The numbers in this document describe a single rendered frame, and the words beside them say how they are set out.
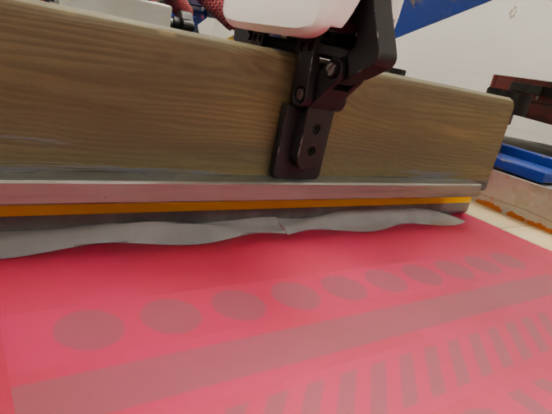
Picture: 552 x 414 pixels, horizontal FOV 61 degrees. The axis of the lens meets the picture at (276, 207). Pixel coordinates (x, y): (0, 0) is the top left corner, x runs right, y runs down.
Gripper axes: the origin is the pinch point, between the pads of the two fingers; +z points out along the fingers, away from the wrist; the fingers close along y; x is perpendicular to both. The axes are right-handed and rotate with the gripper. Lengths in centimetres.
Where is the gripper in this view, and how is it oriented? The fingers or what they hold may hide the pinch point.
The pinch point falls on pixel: (282, 133)
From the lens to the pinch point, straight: 27.4
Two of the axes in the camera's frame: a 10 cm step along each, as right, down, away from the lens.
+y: 5.4, 3.6, -7.6
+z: -2.0, 9.3, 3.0
